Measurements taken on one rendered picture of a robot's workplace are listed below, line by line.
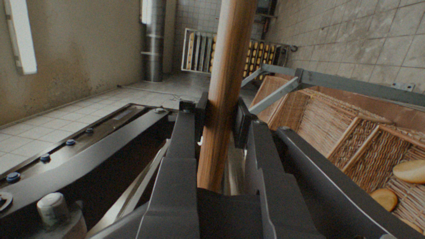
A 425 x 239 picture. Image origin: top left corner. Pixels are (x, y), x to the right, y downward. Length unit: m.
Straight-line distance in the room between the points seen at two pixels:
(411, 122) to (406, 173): 0.18
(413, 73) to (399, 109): 0.77
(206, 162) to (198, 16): 5.16
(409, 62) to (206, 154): 1.52
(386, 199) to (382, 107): 0.32
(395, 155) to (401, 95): 0.21
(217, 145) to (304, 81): 0.45
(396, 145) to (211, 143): 0.62
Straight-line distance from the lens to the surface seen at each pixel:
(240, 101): 0.17
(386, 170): 0.75
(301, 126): 1.22
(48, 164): 1.16
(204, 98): 0.16
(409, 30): 1.69
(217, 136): 0.16
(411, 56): 1.61
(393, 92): 0.77
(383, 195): 0.73
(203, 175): 0.19
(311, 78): 0.58
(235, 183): 0.92
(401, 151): 0.74
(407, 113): 0.78
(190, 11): 5.34
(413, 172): 0.67
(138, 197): 0.61
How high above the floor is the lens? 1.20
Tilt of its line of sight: 1 degrees down
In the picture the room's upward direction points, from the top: 82 degrees counter-clockwise
